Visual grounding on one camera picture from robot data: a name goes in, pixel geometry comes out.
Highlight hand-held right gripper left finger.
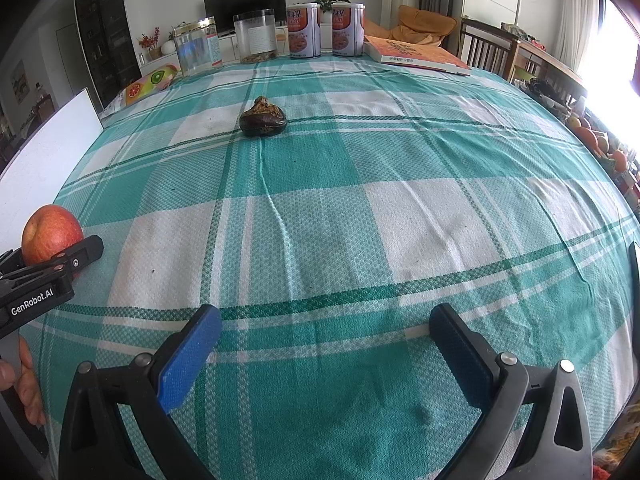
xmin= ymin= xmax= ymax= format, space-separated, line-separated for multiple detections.
xmin=58 ymin=304 xmax=222 ymax=480

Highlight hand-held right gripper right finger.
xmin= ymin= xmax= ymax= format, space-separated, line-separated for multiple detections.
xmin=429 ymin=303 xmax=593 ymax=480

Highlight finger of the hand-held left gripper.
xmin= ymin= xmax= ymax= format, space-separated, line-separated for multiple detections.
xmin=0 ymin=234 xmax=105 ymax=291
xmin=0 ymin=249 xmax=25 ymax=277

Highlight red apple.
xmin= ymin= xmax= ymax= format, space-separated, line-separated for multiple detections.
xmin=21 ymin=205 xmax=84 ymax=281

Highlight dark brown wrinkled fruit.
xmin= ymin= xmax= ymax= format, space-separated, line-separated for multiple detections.
xmin=239 ymin=96 xmax=288 ymax=137

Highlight person's left hand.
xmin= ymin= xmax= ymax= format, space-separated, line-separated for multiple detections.
xmin=0 ymin=335 xmax=47 ymax=428

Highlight white board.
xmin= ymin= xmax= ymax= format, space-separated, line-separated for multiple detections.
xmin=0 ymin=87 xmax=104 ymax=253

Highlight floral cloth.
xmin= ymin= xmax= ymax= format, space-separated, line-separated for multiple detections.
xmin=592 ymin=405 xmax=640 ymax=480

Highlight fruit printed packet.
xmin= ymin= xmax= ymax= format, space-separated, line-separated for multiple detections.
xmin=107 ymin=63 xmax=181 ymax=111

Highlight green white plaid tablecloth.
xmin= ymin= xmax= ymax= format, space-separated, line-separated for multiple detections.
xmin=0 ymin=52 xmax=640 ymax=480

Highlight white low cabinet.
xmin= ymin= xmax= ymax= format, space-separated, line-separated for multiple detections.
xmin=139 ymin=30 xmax=291 ymax=68

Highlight red flowers in vase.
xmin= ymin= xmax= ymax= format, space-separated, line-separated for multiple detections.
xmin=137 ymin=26 xmax=163 ymax=61

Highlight dark display cabinet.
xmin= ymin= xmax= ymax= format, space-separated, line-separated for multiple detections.
xmin=74 ymin=0 xmax=141 ymax=106

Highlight clear jar with orange label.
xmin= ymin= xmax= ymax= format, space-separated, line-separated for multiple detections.
xmin=172 ymin=16 xmax=222 ymax=77

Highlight black bag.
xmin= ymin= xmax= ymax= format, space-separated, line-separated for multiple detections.
xmin=525 ymin=77 xmax=566 ymax=106

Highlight clear plastic jar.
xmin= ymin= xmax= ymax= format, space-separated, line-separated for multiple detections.
xmin=233 ymin=8 xmax=279 ymax=65

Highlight black television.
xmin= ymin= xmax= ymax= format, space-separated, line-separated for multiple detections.
xmin=203 ymin=0 xmax=287 ymax=36

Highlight orange book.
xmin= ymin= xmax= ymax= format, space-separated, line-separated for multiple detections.
xmin=363 ymin=35 xmax=473 ymax=77

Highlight wooden chair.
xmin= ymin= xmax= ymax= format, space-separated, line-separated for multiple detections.
xmin=457 ymin=16 xmax=521 ymax=83

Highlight red white tin can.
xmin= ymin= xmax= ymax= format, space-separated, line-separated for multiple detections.
xmin=286 ymin=3 xmax=322 ymax=59
xmin=331 ymin=3 xmax=366 ymax=57

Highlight orange bean bag chair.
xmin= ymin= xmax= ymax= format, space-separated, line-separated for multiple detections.
xmin=364 ymin=5 xmax=458 ymax=51

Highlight framed wall picture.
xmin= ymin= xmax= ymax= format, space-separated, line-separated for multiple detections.
xmin=11 ymin=60 xmax=30 ymax=101

